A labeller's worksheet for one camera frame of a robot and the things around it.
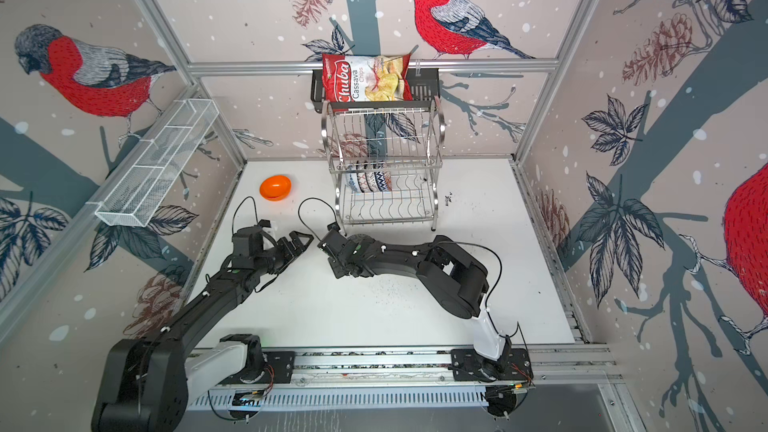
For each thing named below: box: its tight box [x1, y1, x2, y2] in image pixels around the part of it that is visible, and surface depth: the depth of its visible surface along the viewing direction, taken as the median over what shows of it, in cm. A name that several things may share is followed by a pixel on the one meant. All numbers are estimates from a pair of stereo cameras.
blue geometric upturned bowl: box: [356, 172, 372, 193], surface depth 100 cm
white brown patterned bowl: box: [364, 172, 380, 192], surface depth 100 cm
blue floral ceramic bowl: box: [346, 172, 362, 193], surface depth 100 cm
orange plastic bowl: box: [259, 175, 293, 201], surface depth 109 cm
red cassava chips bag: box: [322, 54, 413, 113], surface depth 90 cm
